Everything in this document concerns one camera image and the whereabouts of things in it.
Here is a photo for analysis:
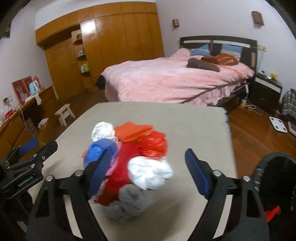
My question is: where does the black white nightstand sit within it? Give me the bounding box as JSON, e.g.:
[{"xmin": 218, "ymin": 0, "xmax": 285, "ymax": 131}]
[{"xmin": 250, "ymin": 72, "xmax": 282, "ymax": 115}]

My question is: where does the dark brown flat cushion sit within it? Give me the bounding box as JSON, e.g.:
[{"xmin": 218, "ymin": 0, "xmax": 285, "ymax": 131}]
[{"xmin": 187, "ymin": 58, "xmax": 220, "ymax": 72}]

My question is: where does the left wooden wall lamp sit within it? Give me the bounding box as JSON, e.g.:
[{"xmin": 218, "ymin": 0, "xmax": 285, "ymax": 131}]
[{"xmin": 172, "ymin": 19, "xmax": 180, "ymax": 28}]

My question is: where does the wooden wardrobe wall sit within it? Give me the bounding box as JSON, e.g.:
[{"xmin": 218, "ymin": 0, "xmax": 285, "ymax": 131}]
[{"xmin": 36, "ymin": 1, "xmax": 164, "ymax": 100}]

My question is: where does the pink quilted bed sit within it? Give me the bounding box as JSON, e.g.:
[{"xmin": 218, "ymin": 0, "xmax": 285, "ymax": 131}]
[{"xmin": 96, "ymin": 48, "xmax": 254, "ymax": 106}]

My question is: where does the white bathroom scale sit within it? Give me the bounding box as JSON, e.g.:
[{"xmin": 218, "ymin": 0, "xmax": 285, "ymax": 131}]
[{"xmin": 269, "ymin": 116, "xmax": 287, "ymax": 133}]

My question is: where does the right blue pillow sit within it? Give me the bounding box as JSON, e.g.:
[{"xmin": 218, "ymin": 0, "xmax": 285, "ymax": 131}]
[{"xmin": 220, "ymin": 44, "xmax": 243, "ymax": 61}]

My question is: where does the wooden wall lamp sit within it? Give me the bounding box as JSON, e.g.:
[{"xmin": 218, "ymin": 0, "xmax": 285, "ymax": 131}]
[
  {"xmin": 251, "ymin": 11, "xmax": 264, "ymax": 27},
  {"xmin": 172, "ymin": 19, "xmax": 180, "ymax": 28}
]

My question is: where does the red picture frame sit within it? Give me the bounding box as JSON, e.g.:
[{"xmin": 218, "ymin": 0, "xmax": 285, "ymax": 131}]
[{"xmin": 12, "ymin": 76, "xmax": 33, "ymax": 104}]

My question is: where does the left blue pillow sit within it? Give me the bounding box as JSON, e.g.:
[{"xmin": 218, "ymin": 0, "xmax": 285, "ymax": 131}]
[{"xmin": 190, "ymin": 44, "xmax": 211, "ymax": 56}]

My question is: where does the wall power socket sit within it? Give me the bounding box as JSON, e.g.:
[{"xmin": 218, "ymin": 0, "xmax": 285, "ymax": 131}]
[{"xmin": 257, "ymin": 44, "xmax": 266, "ymax": 52}]

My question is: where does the grey sock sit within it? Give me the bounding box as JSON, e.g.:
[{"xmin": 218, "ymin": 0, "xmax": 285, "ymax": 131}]
[{"xmin": 104, "ymin": 184, "xmax": 148, "ymax": 223}]

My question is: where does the white cloth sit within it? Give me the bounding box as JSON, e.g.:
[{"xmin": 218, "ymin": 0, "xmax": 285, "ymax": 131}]
[{"xmin": 127, "ymin": 156, "xmax": 174, "ymax": 190}]

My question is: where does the orange foam net sheet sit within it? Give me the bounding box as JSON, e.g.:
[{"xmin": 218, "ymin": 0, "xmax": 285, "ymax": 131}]
[{"xmin": 114, "ymin": 121, "xmax": 154, "ymax": 143}]

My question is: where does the red plastic bag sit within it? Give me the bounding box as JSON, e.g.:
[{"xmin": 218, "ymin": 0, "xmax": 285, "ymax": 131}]
[{"xmin": 137, "ymin": 131, "xmax": 168, "ymax": 159}]

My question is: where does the blue plastic bag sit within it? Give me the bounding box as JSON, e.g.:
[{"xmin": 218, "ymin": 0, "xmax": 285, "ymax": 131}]
[{"xmin": 82, "ymin": 138, "xmax": 118, "ymax": 169}]

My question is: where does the black bag lined trash bin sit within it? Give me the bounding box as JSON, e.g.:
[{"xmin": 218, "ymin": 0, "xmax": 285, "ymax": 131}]
[{"xmin": 251, "ymin": 152, "xmax": 295, "ymax": 240}]

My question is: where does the yellow plush toy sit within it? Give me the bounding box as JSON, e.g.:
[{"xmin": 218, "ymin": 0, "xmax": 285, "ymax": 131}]
[{"xmin": 270, "ymin": 73, "xmax": 278, "ymax": 81}]

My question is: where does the light blue electric kettle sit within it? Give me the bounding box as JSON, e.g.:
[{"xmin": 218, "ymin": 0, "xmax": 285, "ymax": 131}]
[{"xmin": 29, "ymin": 80, "xmax": 40, "ymax": 95}]

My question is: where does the plaid cloth covered chair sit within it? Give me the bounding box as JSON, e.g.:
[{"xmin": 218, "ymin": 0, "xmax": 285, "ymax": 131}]
[{"xmin": 281, "ymin": 88, "xmax": 296, "ymax": 119}]

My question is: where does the right wooden wall lamp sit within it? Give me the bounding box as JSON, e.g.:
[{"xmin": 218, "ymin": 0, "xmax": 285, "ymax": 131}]
[{"xmin": 251, "ymin": 11, "xmax": 264, "ymax": 27}]

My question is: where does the blue pillow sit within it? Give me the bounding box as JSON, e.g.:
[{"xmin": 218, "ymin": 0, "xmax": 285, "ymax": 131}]
[
  {"xmin": 220, "ymin": 44, "xmax": 243, "ymax": 61},
  {"xmin": 190, "ymin": 44, "xmax": 211, "ymax": 56}
]

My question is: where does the brown dotted cushion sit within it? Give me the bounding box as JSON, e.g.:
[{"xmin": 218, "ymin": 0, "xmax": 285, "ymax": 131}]
[{"xmin": 201, "ymin": 53, "xmax": 239, "ymax": 66}]

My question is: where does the wooden side desk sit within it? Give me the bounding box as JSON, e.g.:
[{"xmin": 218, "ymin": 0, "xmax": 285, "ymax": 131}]
[{"xmin": 0, "ymin": 87, "xmax": 59, "ymax": 158}]

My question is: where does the white charger cable on floor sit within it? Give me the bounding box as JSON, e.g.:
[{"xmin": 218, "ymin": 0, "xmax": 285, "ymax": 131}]
[{"xmin": 240, "ymin": 84, "xmax": 264, "ymax": 116}]

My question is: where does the black bed headboard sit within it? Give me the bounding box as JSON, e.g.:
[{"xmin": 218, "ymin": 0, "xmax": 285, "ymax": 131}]
[{"xmin": 180, "ymin": 35, "xmax": 257, "ymax": 72}]

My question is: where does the small white wooden stool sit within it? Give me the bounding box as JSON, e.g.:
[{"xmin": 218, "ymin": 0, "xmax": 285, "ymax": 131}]
[{"xmin": 55, "ymin": 103, "xmax": 75, "ymax": 127}]

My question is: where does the red cloth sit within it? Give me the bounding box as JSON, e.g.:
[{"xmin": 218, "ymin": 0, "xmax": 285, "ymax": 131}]
[{"xmin": 95, "ymin": 143, "xmax": 141, "ymax": 206}]

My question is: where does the white paper ball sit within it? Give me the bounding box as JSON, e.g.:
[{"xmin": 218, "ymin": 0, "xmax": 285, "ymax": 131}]
[{"xmin": 91, "ymin": 121, "xmax": 116, "ymax": 142}]

